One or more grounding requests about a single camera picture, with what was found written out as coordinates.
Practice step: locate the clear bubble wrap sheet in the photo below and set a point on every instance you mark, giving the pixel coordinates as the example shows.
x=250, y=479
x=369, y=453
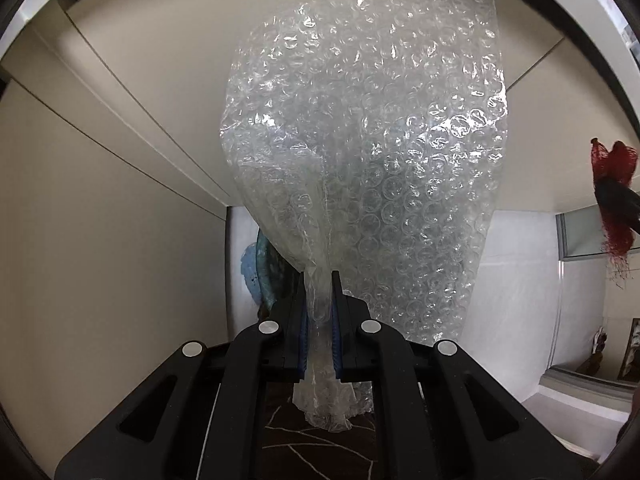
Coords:
x=380, y=160

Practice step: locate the blue round wall art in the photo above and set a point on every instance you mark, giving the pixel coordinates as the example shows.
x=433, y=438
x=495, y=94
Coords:
x=265, y=270

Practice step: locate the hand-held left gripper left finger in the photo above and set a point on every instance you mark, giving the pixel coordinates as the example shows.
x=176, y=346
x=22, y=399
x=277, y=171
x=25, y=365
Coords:
x=300, y=340

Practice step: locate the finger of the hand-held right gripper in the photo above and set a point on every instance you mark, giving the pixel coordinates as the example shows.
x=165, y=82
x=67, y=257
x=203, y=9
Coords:
x=615, y=200

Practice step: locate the window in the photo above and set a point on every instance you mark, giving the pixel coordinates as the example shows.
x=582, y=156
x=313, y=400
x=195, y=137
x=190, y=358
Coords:
x=580, y=235

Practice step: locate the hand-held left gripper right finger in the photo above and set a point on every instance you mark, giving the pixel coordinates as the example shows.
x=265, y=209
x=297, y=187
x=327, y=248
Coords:
x=337, y=340

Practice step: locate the framed picture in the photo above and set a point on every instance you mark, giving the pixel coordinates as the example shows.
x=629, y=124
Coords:
x=631, y=350

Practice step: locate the red mesh net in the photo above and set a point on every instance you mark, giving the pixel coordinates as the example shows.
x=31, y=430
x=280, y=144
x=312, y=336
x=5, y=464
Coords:
x=617, y=160

